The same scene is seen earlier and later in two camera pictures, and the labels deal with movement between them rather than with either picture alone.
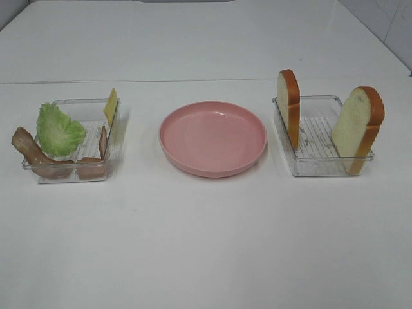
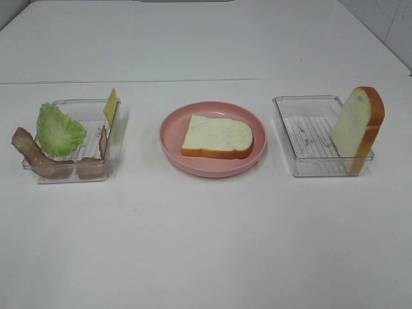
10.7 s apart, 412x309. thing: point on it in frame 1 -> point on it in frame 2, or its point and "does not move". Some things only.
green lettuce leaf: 58,136 does not move
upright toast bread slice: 356,126 does not move
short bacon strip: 94,168 does not move
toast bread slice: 289,103 -> 217,137
